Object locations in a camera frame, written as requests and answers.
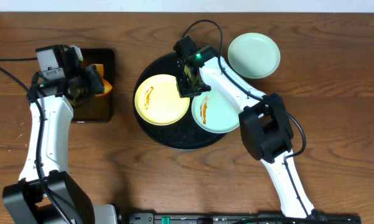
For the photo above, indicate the green yellow sponge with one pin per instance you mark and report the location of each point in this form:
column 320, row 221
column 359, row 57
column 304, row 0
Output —
column 107, row 86

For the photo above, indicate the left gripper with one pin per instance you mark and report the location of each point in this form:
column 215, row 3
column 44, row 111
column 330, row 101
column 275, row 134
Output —
column 91, row 79

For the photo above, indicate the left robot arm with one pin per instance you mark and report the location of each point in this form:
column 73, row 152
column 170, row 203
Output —
column 45, row 191

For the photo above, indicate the yellow plate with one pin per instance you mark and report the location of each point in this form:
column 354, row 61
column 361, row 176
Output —
column 158, row 102

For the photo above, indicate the round black tray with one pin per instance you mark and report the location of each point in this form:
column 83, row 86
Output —
column 185, row 134

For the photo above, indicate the black rectangular water tray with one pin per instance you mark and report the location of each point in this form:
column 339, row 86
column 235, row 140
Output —
column 97, row 109

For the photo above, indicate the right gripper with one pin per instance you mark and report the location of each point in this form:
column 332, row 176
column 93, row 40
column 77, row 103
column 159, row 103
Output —
column 183, row 92

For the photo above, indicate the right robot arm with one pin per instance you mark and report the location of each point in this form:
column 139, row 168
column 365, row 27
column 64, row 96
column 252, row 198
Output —
column 265, row 124

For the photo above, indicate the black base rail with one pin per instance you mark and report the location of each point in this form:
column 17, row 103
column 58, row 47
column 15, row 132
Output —
column 150, row 218

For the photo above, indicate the light green plate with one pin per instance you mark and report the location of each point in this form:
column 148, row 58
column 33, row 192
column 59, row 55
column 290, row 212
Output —
column 213, row 113
column 254, row 55

